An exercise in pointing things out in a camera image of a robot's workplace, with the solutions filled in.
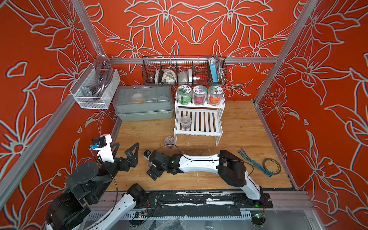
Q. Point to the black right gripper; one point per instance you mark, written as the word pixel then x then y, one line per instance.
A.
pixel 154 172

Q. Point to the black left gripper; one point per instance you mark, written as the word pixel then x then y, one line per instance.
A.
pixel 133 159

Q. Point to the white slatted two-tier shelf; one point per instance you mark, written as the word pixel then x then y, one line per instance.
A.
pixel 206 120

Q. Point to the seed jar green tree lid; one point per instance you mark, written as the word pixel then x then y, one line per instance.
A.
pixel 184 94

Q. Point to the seed jar pink flower lid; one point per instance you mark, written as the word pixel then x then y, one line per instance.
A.
pixel 199 95

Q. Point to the seed jar radish lid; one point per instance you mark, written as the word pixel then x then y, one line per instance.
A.
pixel 215 94

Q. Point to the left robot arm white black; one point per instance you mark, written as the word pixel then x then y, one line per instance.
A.
pixel 85 187

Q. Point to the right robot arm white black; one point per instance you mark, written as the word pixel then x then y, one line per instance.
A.
pixel 226 165

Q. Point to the green plastic storage box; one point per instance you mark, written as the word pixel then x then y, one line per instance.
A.
pixel 142 103

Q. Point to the white cloth bundle in basket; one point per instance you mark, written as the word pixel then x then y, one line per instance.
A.
pixel 169 77

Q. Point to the light blue box in basket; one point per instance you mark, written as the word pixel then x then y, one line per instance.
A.
pixel 214 70

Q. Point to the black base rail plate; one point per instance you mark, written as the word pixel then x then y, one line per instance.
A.
pixel 236 198

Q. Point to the clear plastic wall basket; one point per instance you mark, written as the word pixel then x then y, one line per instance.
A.
pixel 96 87

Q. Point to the green cable tie bundle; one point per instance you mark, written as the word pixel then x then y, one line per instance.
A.
pixel 254 163

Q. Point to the black wire wall basket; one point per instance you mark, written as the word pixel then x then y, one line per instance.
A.
pixel 190 70

